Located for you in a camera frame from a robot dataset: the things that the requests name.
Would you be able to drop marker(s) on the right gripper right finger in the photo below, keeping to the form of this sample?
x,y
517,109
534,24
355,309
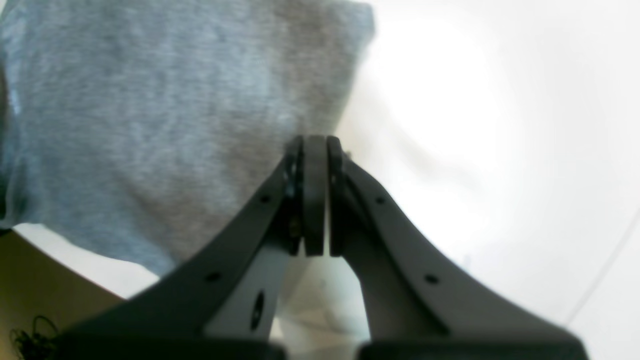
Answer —
x,y
420,305

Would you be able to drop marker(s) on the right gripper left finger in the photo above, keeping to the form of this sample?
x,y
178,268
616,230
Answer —
x,y
220,305

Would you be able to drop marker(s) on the grey t-shirt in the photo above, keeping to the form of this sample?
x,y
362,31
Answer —
x,y
136,129

